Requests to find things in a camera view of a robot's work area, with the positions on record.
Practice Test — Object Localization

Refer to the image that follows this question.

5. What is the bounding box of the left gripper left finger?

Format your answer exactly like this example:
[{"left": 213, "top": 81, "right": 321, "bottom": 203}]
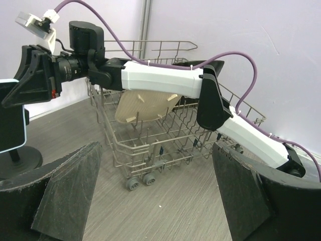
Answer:
[{"left": 1, "top": 142, "right": 103, "bottom": 240}]

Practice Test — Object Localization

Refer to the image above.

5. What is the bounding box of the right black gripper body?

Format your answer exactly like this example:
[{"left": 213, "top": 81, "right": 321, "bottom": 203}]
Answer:
[{"left": 45, "top": 54, "right": 62, "bottom": 99}]

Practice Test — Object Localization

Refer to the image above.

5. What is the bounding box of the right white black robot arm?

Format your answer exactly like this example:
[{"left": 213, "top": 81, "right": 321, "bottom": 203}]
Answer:
[{"left": 2, "top": 21, "right": 305, "bottom": 177}]

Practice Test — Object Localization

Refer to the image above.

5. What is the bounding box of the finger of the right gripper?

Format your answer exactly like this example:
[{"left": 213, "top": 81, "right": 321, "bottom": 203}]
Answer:
[{"left": 2, "top": 45, "right": 50, "bottom": 107}]

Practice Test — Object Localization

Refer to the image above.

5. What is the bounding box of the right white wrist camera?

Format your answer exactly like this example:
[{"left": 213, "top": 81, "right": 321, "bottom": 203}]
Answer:
[{"left": 15, "top": 10, "right": 60, "bottom": 53}]

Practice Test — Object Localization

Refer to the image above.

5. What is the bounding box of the phone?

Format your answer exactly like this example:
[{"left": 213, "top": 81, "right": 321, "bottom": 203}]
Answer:
[{"left": 1, "top": 79, "right": 27, "bottom": 153}]

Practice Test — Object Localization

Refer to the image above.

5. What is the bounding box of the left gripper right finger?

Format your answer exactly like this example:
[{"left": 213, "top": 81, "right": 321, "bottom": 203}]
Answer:
[{"left": 212, "top": 144, "right": 320, "bottom": 240}]

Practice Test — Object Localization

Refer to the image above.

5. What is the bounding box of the black phone stand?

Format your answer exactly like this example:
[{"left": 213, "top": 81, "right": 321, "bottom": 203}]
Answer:
[{"left": 1, "top": 110, "right": 43, "bottom": 180}]

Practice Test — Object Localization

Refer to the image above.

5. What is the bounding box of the oval wooden board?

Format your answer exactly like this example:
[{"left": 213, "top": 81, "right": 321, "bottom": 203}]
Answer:
[{"left": 115, "top": 90, "right": 182, "bottom": 124}]

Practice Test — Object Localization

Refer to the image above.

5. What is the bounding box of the grey wire dish rack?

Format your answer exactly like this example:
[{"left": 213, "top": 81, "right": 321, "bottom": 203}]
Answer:
[{"left": 85, "top": 40, "right": 267, "bottom": 192}]

